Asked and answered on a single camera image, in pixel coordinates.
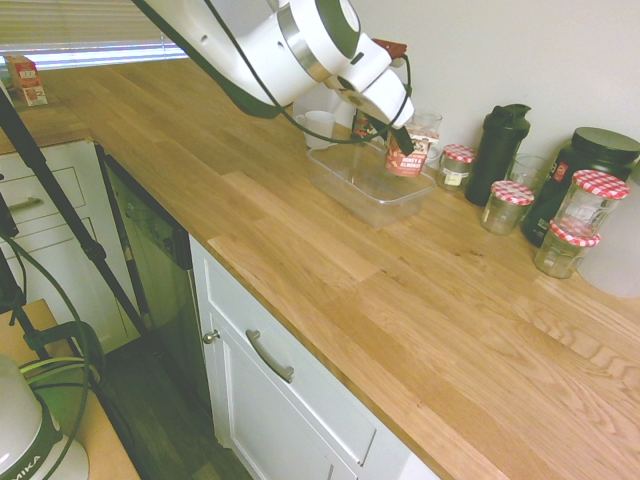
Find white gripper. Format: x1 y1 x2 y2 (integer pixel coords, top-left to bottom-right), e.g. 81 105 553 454
357 68 417 156

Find red honey almond cereal box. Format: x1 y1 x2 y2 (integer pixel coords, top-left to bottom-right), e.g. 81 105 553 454
383 124 428 179

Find clear rectangular plastic container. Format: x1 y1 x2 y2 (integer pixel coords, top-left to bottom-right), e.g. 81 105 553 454
305 140 438 230

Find tall clear drinking glass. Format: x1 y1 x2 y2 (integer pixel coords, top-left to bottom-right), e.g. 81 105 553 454
410 111 444 151

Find labelled glass jar checkered lid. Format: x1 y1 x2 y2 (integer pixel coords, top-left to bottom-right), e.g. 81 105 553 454
438 143 477 193

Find white ceramic mug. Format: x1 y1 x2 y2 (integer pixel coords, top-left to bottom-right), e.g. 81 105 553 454
294 110 338 150

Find black shaker bottle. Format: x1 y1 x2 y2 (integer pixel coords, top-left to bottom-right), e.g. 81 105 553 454
463 103 533 208

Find short clear drinking glass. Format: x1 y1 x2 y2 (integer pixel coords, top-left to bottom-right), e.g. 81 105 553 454
506 153 552 195

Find black Vega Sport tub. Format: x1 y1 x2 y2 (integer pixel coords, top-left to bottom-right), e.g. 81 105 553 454
519 126 640 249

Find dark dishwasher front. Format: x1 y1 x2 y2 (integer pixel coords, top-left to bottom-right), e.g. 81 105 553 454
96 143 214 416

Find white kitchen cabinet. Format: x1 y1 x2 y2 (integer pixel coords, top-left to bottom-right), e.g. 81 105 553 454
188 233 454 480

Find white window blinds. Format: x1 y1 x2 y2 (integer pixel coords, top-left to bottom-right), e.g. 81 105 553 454
0 0 190 57

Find white drawer cabinet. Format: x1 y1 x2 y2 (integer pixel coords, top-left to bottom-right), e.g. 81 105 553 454
0 139 144 354

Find red carton box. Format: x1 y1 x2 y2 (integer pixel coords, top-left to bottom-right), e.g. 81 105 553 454
3 54 50 108

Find tan wooden robot stand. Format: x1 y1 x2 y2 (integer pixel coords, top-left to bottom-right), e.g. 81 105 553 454
0 298 142 480

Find red-brown wrist camera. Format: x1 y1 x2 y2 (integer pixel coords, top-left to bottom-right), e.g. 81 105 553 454
371 38 408 61

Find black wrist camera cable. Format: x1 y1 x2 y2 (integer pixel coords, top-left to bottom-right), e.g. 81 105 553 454
203 0 417 147

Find silver bar drawer handle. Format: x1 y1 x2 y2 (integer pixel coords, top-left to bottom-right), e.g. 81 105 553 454
244 328 296 385

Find black camera tripod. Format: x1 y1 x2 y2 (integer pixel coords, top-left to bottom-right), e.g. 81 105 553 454
0 84 154 354

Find green cable bundle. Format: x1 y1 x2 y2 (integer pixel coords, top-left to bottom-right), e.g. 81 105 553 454
0 232 107 454

